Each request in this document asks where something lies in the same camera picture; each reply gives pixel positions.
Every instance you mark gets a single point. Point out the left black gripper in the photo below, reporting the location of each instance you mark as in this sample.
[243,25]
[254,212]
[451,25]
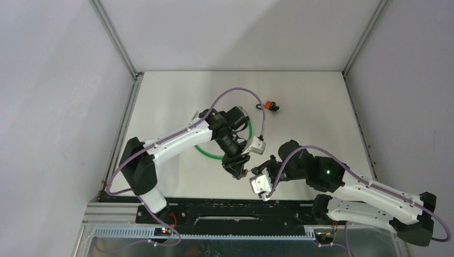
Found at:
[234,164]

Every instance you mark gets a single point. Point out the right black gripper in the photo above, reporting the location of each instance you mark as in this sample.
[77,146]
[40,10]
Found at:
[267,165]

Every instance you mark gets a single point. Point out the green cable lock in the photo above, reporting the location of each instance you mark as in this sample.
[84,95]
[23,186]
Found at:
[205,152]

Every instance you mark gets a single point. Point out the black-headed key bunch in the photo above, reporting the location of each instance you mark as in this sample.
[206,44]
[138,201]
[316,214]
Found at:
[274,109]

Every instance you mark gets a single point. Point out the orange black padlock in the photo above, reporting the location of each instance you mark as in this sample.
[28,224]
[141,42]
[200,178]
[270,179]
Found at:
[267,105]

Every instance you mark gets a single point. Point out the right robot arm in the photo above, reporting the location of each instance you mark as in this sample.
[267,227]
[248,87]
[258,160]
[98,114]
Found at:
[346,196]

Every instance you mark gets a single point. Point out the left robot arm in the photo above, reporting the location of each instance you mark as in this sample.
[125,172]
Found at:
[220,126]

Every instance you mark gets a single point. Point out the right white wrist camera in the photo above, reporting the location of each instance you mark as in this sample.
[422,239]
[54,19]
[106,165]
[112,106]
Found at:
[261,185]

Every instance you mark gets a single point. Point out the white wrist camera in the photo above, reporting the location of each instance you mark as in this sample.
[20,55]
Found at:
[255,145]
[261,185]

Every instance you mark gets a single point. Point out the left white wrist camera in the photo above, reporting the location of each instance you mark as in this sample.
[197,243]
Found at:
[255,145]

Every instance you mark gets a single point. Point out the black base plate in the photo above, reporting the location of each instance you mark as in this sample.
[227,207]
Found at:
[242,218]

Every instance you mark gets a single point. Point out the left aluminium frame rail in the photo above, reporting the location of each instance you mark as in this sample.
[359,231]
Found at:
[126,100]

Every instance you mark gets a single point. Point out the aluminium frame rail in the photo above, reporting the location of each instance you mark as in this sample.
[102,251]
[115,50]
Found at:
[126,100]
[371,25]

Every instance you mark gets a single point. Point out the right aluminium frame rail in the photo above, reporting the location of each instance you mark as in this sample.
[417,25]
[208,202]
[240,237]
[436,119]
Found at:
[371,25]

